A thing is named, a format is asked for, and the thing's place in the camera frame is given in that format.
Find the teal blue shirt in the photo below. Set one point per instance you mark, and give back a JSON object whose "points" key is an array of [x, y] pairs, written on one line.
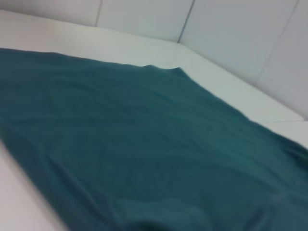
{"points": [[144, 144]]}

